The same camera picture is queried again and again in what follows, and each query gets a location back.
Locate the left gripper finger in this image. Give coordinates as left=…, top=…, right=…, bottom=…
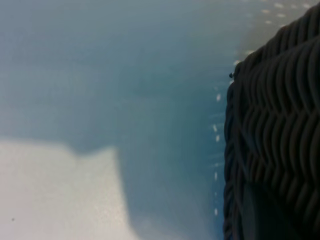
left=241, top=181, right=305, bottom=240

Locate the dark brown wicker basket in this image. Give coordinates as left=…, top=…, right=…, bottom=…
left=223, top=2, right=320, bottom=240

